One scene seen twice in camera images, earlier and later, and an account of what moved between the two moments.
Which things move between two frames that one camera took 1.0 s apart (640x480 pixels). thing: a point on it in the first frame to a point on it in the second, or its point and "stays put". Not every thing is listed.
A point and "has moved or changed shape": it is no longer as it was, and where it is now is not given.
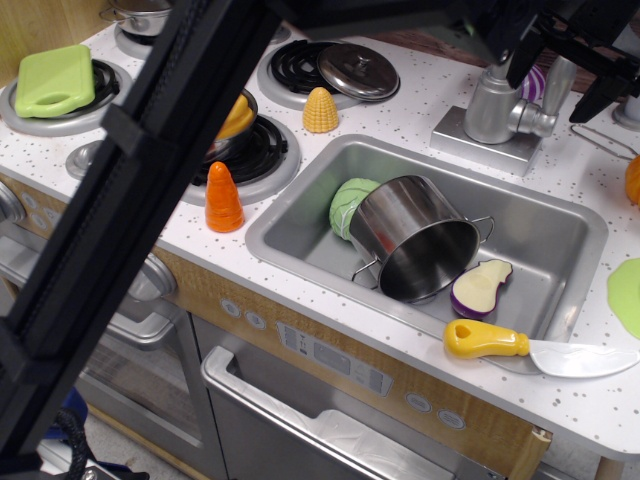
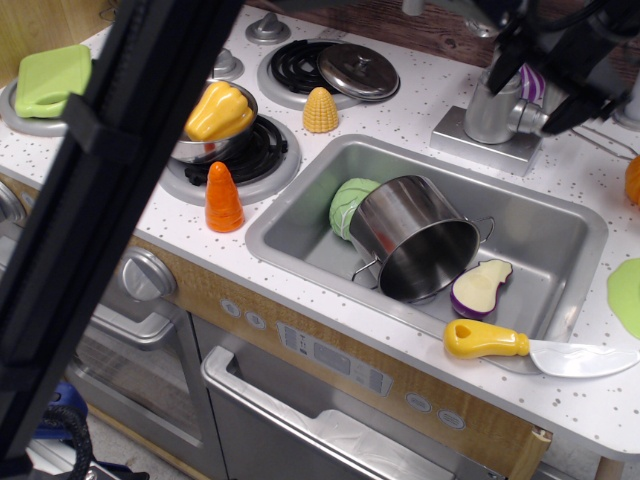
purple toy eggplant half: x=474 y=290 stays put
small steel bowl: x=226 y=146 stays put
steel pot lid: x=359 y=72 stays put
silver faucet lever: x=560 y=85 has moved or changed shape
